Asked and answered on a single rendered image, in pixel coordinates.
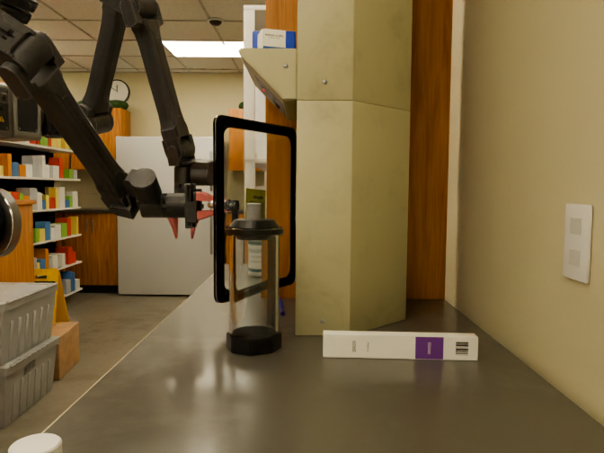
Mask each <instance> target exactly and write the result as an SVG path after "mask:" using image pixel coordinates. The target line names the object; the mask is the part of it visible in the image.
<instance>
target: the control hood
mask: <svg viewBox="0 0 604 453"><path fill-rule="evenodd" d="M238 52H239V55H240V57H241V59H242V60H243V62H244V65H245V67H246V69H247V71H248V73H249V75H250V77H251V78H252V80H253V83H254V85H255V86H256V87H257V88H258V89H259V90H260V91H261V89H260V87H259V85H258V83H257V81H256V79H255V77H254V76H256V77H257V78H258V79H259V80H260V82H261V83H262V84H263V85H264V86H265V87H266V88H267V89H268V90H269V91H270V92H271V93H272V94H273V95H274V96H275V97H276V98H277V99H278V100H279V101H280V102H281V103H282V104H283V108H284V111H285V114H286V116H285V115H284V114H283V113H282V112H281V111H280V110H279V109H278V108H277V107H276V106H275V105H274V104H273V103H272V102H271V101H270V102H271V103H272V104H273V105H274V106H275V107H276V108H277V109H278V110H279V111H280V112H281V113H282V114H283V115H284V116H285V117H286V118H287V119H288V120H297V73H298V51H297V50H296V49H239V50H238Z"/></svg>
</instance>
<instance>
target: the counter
mask: <svg viewBox="0 0 604 453"><path fill-rule="evenodd" d="M279 299H282V301H283V305H284V309H285V315H284V316H282V315H281V314H280V306H279V331H280V332H281V348H280V349H278V350H276V351H275V352H273V353H271V354H263V355H254V356H248V355H243V354H236V353H232V352H231V351H230V350H229V349H228V348H227V331H229V302H226V303H222V304H220V303H217V302H216V301H215V299H214V273H213V274H212V275H211V276H210V277H209V278H208V279H207V280H206V281H205V282H204V283H203V284H201V285H200V286H199V287H198V288H197V289H196V290H195V291H194V292H193V293H192V294H191V295H189V296H188V297H187V298H186V299H185V300H184V301H183V302H182V303H181V304H180V305H179V306H178V307H176V308H175V309H174V311H173V312H172V313H171V314H170V315H169V316H167V317H166V318H165V319H164V320H163V321H162V322H161V323H160V324H159V325H158V326H157V327H156V328H154V329H153V330H152V331H151V332H150V333H149V334H148V335H147V336H146V337H145V338H144V339H142V340H141V341H140V342H139V343H138V344H137V345H136V346H135V347H134V348H133V349H132V350H130V351H129V352H128V353H127V354H126V355H125V356H124V357H123V358H122V359H121V360H119V361H118V362H117V363H116V364H115V365H114V366H113V367H112V368H111V369H110V370H109V371H107V372H106V373H105V374H104V375H103V376H102V377H101V378H100V379H99V380H98V381H97V382H96V383H94V384H93V385H92V386H91V387H90V388H89V389H88V390H87V391H86V392H85V393H84V394H82V395H81V396H80V397H79V398H78V399H77V400H76V401H75V402H74V403H73V404H71V405H70V406H69V407H68V408H67V409H66V410H65V411H64V412H63V413H62V414H61V415H59V417H58V418H57V419H56V420H55V421H54V422H53V423H51V424H50V426H48V427H47V428H46V429H45V430H44V431H43V432H42V433H52V434H56V435H58V436H59V437H60V438H61V439H62V453H604V426H602V425H601V424H600V423H599V422H597V421H596V420H595V419H593V418H592V417H591V416H590V415H588V414H587V413H586V412H584V411H583V409H582V408H580V407H579V406H578V405H577V404H575V403H574V402H573V401H571V400H570V399H569V398H568V397H566V396H565V395H564V394H562V393H561V392H560V391H559V390H557V389H556V388H555V387H554V386H552V385H551V384H550V383H548V382H547V381H546V380H545V379H543V378H542V377H541V376H539V374H538V373H537V372H535V371H534V370H533V369H531V368H530V367H529V366H527V365H526V364H525V363H524V362H522V361H521V360H520V359H518V358H517V357H516V356H515V355H513V354H512V353H511V352H510V351H508V350H507V349H506V348H504V347H503V346H502V345H501V344H499V343H498V342H497V341H496V340H495V339H494V338H493V337H491V336H490V335H489V334H488V333H486V332H485V331H484V330H482V329H481V328H480V327H479V326H477V325H476V324H475V323H473V322H472V321H471V320H470V319H468V318H467V317H466V316H465V315H463V314H462V313H461V312H459V311H458V310H457V309H456V308H454V307H453V306H452V305H451V304H450V303H449V302H448V301H446V300H445V299H406V310H405V320H402V321H399V322H396V323H392V324H387V325H384V326H380V327H378V328H375V329H371V330H368V332H413V333H474V334H475V335H476V336H477V337H478V356H477V360H409V359H369V358H328V357H323V337H324V336H323V335H295V323H296V299H295V298H279Z"/></svg>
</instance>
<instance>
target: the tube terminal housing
mask: <svg viewBox="0 0 604 453"><path fill-rule="evenodd" d="M412 23H413V0H298V73H297V197H296V323H295V335H324V331H368V330H371V329H375V328H378V327H380V326H384V325H387V324H392V323H396V322H399V321H402V320H405V310H406V270H407V229H408V189H409V148H410V104H411V64H412Z"/></svg>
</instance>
